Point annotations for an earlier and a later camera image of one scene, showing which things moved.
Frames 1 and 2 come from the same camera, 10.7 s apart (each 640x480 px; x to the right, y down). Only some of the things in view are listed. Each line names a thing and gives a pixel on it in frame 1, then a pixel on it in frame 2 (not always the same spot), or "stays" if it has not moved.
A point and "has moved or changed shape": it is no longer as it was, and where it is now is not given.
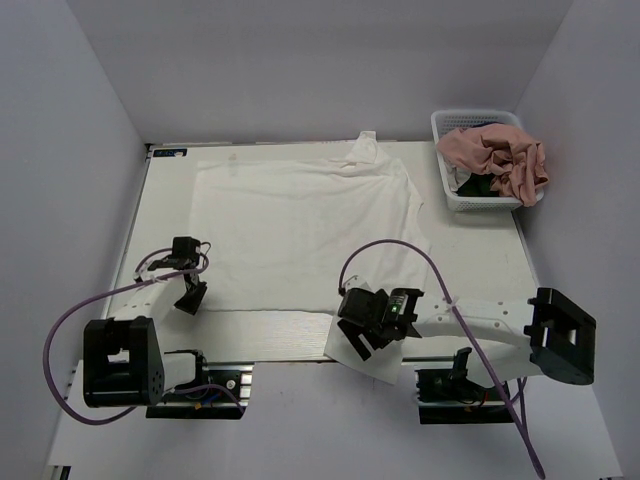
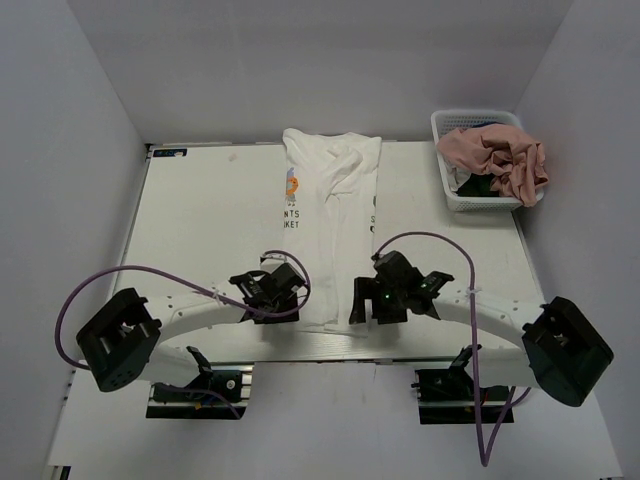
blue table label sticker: (170, 153) stays
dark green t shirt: (478, 185) stays
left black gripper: (193, 293) to (275, 310)
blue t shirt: (485, 123) stays
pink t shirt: (507, 157) stays
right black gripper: (353, 326) to (368, 304)
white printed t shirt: (293, 234) has moved or changed shape
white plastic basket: (445, 120) stays
